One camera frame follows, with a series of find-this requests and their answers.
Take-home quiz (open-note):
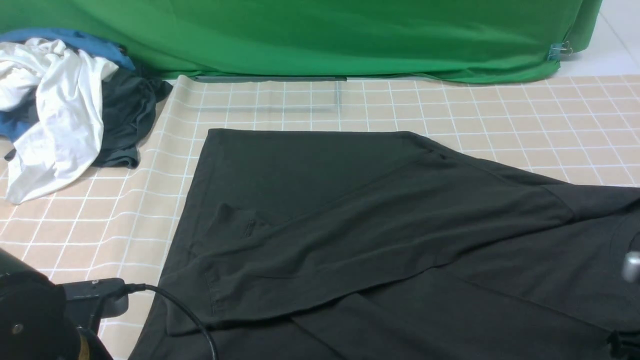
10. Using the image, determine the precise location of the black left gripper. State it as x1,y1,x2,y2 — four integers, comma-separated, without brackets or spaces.
0,250,112,360

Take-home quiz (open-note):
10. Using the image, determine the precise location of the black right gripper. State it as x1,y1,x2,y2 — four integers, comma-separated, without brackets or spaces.
606,330,640,360

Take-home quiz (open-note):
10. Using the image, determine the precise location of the dark gray long-sleeved shirt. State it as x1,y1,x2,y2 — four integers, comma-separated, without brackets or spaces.
158,129,640,360

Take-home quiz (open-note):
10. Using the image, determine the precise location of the white crumpled shirt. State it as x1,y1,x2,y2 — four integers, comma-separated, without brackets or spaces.
1,38,118,204

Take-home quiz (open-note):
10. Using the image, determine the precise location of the blue crumpled garment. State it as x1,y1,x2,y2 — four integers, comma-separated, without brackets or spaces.
1,28,137,142

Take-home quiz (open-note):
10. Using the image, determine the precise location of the beige checkered tablecloth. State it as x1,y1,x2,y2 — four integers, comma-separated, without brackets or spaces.
0,75,640,360

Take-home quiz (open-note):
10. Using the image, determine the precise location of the dark gray crumpled garment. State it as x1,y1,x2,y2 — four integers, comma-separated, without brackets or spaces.
0,68,173,169

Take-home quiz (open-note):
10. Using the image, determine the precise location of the metal binder clip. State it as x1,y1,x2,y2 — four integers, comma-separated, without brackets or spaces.
547,41,574,62

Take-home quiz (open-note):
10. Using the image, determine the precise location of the green backdrop cloth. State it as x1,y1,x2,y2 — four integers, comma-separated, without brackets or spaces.
0,0,602,84

